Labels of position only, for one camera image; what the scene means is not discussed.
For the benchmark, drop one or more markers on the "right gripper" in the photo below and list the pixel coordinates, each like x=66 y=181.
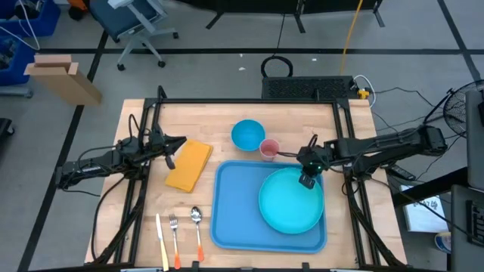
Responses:
x=312 y=156

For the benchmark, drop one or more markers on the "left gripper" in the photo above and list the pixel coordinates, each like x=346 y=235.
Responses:
x=159 y=143

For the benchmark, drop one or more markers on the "yellow cloth napkin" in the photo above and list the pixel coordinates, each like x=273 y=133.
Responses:
x=189 y=166

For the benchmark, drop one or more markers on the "teal plate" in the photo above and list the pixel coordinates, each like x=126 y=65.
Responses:
x=291 y=204

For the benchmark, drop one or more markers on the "pink cup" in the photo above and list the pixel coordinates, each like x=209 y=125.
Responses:
x=269 y=149

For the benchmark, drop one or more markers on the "blue bowl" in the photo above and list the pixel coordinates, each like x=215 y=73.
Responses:
x=247 y=135

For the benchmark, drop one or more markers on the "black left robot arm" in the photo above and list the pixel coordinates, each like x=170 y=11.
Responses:
x=94 y=164

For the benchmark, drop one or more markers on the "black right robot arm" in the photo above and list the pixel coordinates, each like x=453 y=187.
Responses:
x=397 y=145

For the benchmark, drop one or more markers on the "blue plastic tray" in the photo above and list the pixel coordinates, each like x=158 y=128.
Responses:
x=234 y=211

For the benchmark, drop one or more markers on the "black perforated metal box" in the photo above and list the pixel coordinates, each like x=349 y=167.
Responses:
x=302 y=88

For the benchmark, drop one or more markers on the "black remote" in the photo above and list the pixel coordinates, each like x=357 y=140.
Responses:
x=402 y=172

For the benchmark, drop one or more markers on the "yellow power adapter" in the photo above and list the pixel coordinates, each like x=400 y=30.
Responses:
x=363 y=93

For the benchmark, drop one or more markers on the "white paper box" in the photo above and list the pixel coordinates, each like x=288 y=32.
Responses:
x=423 y=215

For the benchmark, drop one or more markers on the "long cardboard box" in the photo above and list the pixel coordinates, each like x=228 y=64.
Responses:
x=64 y=85

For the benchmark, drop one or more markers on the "grey office chair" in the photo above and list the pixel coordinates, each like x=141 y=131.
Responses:
x=113 y=15

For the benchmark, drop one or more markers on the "black side desk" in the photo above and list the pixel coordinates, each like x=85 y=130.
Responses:
x=459 y=211

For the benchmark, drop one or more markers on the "black curtain partition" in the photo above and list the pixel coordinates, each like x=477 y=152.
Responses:
x=264 y=5

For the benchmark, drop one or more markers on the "black standing fan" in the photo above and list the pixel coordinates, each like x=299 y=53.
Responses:
x=459 y=109

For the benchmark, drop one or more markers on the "blue storage bin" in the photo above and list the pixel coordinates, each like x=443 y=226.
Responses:
x=22 y=68
x=45 y=22

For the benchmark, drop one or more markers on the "orange object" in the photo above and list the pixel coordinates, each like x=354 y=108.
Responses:
x=77 y=4

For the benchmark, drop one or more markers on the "grey monitor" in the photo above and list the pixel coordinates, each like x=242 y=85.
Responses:
x=475 y=143

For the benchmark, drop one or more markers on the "black aluminium frame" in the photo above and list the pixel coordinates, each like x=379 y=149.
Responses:
x=246 y=101

